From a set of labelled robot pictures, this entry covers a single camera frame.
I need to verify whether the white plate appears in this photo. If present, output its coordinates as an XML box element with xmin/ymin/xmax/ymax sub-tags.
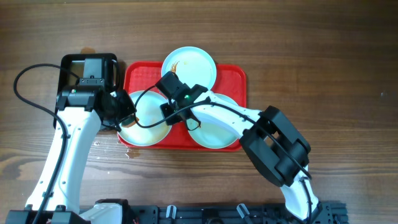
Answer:
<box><xmin>161</xmin><ymin>46</ymin><xmax>217</xmax><ymax>90</ymax></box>
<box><xmin>119</xmin><ymin>91</ymin><xmax>172</xmax><ymax>146</ymax></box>
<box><xmin>187</xmin><ymin>93</ymin><xmax>241</xmax><ymax>149</ymax></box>

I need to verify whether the white plate top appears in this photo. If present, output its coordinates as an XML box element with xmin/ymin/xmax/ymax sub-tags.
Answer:
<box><xmin>161</xmin><ymin>46</ymin><xmax>217</xmax><ymax>90</ymax></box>

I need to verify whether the green and orange sponge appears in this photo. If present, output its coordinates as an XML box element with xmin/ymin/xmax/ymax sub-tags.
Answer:
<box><xmin>121</xmin><ymin>115</ymin><xmax>139</xmax><ymax>128</ymax></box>

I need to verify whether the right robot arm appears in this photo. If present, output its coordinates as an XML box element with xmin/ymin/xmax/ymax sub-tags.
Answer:
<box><xmin>155</xmin><ymin>72</ymin><xmax>319</xmax><ymax>223</ymax></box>

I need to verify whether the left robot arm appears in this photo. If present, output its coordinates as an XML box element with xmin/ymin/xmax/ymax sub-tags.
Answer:
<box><xmin>6</xmin><ymin>54</ymin><xmax>136</xmax><ymax>223</ymax></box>

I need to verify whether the red plastic tray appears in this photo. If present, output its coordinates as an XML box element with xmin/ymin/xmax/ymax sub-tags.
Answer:
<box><xmin>123</xmin><ymin>61</ymin><xmax>247</xmax><ymax>151</ymax></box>

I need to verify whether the black metal baking pan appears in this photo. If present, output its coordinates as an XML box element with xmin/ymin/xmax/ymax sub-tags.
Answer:
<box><xmin>55</xmin><ymin>53</ymin><xmax>121</xmax><ymax>130</ymax></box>

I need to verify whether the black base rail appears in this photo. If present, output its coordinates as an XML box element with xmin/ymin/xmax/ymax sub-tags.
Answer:
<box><xmin>127</xmin><ymin>202</ymin><xmax>349</xmax><ymax>224</ymax></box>

